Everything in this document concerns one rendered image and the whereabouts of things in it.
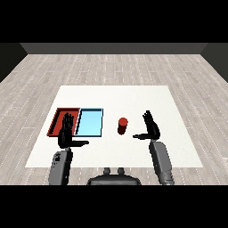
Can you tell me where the light blue shallow open box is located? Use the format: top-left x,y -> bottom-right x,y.
73,108 -> 104,138

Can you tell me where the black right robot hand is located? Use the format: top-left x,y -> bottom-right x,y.
132,110 -> 161,141

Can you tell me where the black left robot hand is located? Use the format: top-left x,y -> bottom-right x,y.
57,112 -> 90,150

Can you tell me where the small red can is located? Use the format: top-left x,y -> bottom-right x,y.
117,117 -> 129,135

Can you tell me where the red shallow open box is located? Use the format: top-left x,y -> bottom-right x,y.
46,107 -> 81,138

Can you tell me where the dark grey robot body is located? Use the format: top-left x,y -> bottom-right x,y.
86,167 -> 143,186

